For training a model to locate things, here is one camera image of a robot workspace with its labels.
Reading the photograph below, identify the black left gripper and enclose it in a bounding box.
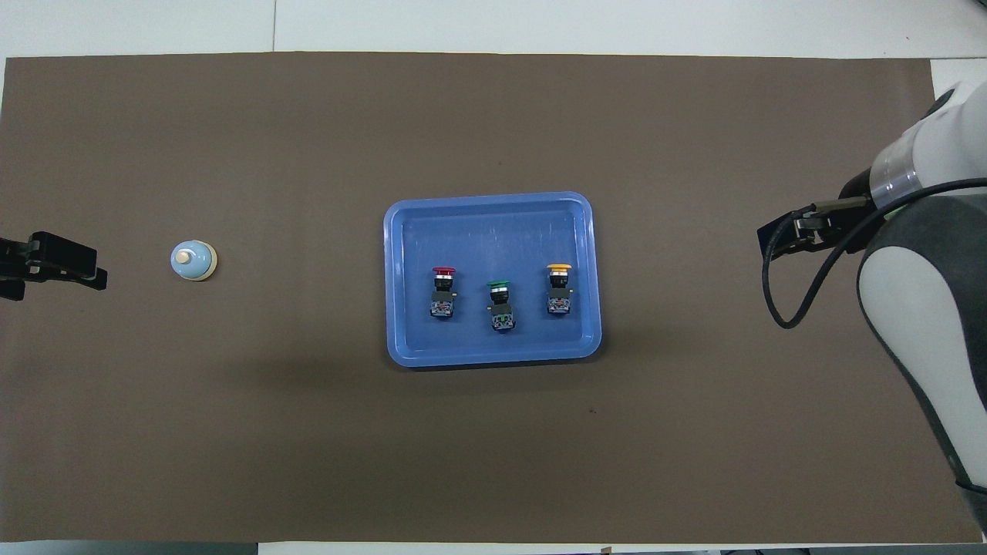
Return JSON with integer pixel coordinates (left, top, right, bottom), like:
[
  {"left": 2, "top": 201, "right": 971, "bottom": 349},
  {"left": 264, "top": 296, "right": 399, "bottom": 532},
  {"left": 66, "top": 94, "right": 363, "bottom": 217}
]
[{"left": 0, "top": 231, "right": 107, "bottom": 301}]

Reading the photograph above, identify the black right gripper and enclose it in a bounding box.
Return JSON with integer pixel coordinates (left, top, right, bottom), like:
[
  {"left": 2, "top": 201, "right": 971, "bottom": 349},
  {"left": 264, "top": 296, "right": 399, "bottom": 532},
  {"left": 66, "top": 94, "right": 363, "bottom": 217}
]
[{"left": 757, "top": 171, "right": 880, "bottom": 259}]

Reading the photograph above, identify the yellow push button switch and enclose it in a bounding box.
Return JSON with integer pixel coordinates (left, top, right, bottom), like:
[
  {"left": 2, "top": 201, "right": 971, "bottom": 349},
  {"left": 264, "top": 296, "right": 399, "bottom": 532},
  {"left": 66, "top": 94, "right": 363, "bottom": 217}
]
[{"left": 545, "top": 263, "right": 574, "bottom": 316}]

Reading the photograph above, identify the green push button switch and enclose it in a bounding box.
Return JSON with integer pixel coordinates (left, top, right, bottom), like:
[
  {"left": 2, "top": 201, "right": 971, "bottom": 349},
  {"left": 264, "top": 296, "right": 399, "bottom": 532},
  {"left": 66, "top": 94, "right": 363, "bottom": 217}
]
[{"left": 486, "top": 279, "right": 517, "bottom": 333}]

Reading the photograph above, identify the red push button switch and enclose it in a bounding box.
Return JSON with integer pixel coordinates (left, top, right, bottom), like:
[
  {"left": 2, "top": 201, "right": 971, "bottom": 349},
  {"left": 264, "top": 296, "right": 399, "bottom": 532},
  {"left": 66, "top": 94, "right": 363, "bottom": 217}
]
[{"left": 429, "top": 266, "right": 459, "bottom": 321}]

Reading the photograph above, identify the light blue call bell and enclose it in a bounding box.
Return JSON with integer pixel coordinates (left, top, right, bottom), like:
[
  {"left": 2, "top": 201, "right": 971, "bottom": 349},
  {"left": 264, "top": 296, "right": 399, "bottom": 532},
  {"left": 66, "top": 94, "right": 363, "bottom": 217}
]
[{"left": 170, "top": 240, "right": 218, "bottom": 282}]

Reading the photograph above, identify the blue plastic tray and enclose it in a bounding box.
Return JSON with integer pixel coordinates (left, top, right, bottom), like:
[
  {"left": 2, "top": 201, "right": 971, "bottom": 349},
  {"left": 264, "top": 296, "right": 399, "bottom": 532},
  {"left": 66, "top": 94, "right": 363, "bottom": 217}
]
[{"left": 383, "top": 191, "right": 603, "bottom": 368}]

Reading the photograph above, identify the brown table mat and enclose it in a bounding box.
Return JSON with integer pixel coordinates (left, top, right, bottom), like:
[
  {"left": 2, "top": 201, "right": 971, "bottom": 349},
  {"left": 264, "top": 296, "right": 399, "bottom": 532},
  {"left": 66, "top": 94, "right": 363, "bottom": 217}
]
[{"left": 0, "top": 52, "right": 984, "bottom": 544}]

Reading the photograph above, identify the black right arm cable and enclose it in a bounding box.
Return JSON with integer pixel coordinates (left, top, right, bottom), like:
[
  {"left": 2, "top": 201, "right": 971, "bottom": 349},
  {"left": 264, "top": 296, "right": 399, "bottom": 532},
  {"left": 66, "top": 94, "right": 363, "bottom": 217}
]
[{"left": 762, "top": 179, "right": 987, "bottom": 330}]

